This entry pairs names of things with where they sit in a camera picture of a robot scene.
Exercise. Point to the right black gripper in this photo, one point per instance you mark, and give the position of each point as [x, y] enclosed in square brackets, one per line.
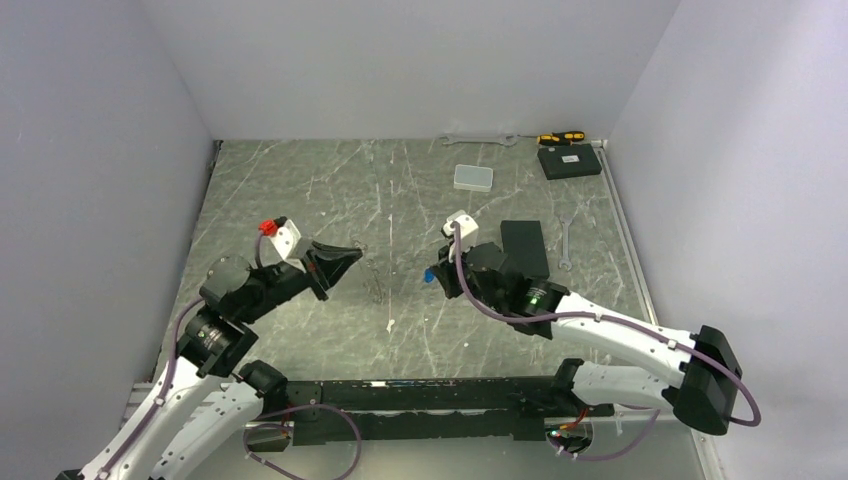
[445, 269]

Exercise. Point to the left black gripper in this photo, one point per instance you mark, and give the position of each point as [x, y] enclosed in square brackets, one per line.
[331, 263]

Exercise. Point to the blue key tag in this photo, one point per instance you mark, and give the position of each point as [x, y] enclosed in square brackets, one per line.
[431, 275]

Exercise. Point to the metal keyring disc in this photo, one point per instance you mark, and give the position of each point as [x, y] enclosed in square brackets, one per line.
[372, 278]

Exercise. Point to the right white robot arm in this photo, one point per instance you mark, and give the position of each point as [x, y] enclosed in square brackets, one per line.
[695, 375]

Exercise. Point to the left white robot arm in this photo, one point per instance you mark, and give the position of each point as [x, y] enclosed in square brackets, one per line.
[205, 394]

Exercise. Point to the black flat phone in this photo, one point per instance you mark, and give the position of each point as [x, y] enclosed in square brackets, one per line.
[523, 243]

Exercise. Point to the small silver wrench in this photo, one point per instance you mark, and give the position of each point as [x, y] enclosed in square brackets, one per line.
[565, 261]

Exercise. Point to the white plastic box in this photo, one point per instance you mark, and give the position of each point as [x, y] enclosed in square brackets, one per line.
[473, 178]

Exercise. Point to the black rectangular box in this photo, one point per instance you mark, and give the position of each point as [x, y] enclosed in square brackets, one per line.
[568, 161]

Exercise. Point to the silver open-end wrench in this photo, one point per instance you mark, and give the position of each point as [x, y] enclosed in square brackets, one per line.
[502, 140]

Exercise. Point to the yellow black screwdriver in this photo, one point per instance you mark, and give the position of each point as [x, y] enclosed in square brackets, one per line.
[561, 138]

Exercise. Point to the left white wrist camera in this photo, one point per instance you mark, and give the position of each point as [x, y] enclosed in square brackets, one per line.
[285, 237]

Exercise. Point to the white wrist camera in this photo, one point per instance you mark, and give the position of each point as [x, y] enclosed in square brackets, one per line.
[285, 237]
[468, 228]

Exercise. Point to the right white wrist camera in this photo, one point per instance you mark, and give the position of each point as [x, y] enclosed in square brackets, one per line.
[468, 228]

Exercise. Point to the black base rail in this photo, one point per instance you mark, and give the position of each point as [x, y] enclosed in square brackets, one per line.
[320, 412]

